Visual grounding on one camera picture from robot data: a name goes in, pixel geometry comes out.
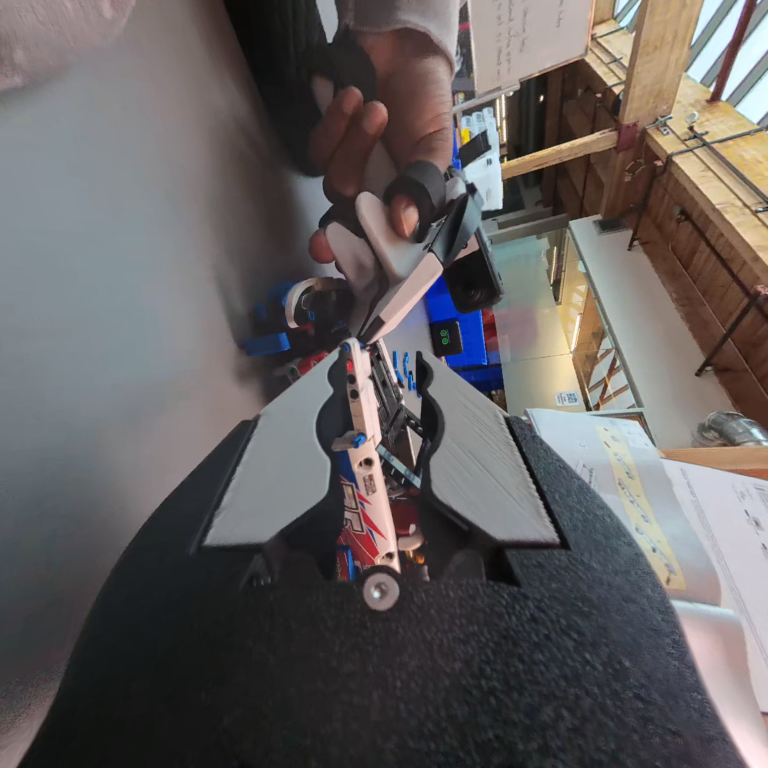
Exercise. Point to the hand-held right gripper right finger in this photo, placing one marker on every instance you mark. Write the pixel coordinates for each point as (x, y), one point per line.
(486, 468)

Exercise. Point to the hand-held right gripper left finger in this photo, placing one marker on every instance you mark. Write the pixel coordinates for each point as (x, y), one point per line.
(276, 468)

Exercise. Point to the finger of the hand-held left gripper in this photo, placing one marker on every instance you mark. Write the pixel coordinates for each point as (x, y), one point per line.
(408, 294)
(366, 300)

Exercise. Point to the white blue toy brick car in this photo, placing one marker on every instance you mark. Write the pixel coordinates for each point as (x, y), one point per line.
(366, 480)

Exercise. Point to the person's left forearm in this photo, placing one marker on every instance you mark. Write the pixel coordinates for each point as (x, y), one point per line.
(408, 15)

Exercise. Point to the person's left hand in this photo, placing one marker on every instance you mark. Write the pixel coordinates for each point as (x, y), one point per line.
(414, 102)

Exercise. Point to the small black device green lights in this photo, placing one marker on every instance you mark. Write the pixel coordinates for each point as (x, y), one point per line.
(446, 339)

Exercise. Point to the blue plastic bin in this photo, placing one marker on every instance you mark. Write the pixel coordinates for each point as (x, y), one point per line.
(474, 342)

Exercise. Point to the instruction booklet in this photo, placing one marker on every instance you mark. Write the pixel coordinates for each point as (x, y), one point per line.
(576, 456)

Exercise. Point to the whiteboard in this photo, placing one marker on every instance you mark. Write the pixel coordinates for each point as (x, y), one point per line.
(528, 36)

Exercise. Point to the silver duct pipe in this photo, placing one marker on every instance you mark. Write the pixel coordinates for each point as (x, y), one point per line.
(732, 429)

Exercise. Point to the wooden post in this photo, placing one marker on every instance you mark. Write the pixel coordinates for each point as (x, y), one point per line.
(648, 66)

